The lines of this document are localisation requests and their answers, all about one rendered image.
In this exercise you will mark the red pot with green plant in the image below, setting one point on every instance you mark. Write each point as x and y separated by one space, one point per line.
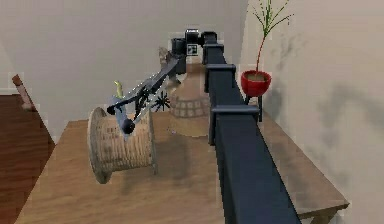
256 83

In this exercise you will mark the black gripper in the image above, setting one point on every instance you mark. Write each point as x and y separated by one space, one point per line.
179 50

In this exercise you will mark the beige wicker basket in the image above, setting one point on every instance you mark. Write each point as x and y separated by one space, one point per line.
113 150

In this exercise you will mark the brown wooden table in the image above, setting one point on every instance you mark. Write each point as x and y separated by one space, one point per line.
166 193

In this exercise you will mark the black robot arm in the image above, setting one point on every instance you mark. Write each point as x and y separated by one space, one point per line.
246 160

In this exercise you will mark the black spiky object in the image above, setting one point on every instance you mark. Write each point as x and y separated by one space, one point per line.
162 101

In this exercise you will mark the beige patterned vase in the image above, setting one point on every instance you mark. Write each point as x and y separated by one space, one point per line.
190 100

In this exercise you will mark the black plant stand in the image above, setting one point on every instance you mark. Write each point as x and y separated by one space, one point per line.
260 106

